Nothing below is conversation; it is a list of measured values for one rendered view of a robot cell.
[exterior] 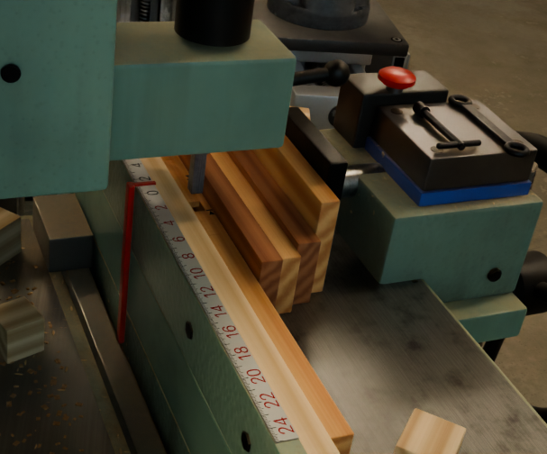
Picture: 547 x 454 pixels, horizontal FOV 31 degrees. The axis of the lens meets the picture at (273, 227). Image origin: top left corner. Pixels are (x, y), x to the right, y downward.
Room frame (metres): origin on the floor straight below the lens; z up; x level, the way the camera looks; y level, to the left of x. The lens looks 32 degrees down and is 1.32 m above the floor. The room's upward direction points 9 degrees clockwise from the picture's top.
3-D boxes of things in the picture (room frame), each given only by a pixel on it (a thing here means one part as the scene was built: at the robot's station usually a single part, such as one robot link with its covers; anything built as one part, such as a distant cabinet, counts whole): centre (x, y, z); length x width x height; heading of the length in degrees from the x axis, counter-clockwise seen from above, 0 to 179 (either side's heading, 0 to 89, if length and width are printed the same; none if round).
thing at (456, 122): (0.71, -0.11, 0.99); 0.13 x 0.11 x 0.06; 28
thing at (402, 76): (0.73, -0.08, 1.02); 0.03 x 0.03 x 0.01
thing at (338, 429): (0.68, 0.09, 0.92); 0.62 x 0.02 x 0.04; 28
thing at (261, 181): (0.66, 0.02, 0.93); 0.19 x 0.02 x 0.05; 28
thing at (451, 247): (0.70, -0.11, 0.92); 0.15 x 0.13 x 0.09; 28
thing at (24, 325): (0.59, 0.19, 0.82); 0.03 x 0.03 x 0.03; 45
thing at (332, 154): (0.67, -0.05, 0.95); 0.09 x 0.07 x 0.09; 28
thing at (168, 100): (0.62, 0.08, 1.03); 0.14 x 0.07 x 0.09; 118
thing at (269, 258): (0.62, 0.04, 0.93); 0.18 x 0.02 x 0.06; 28
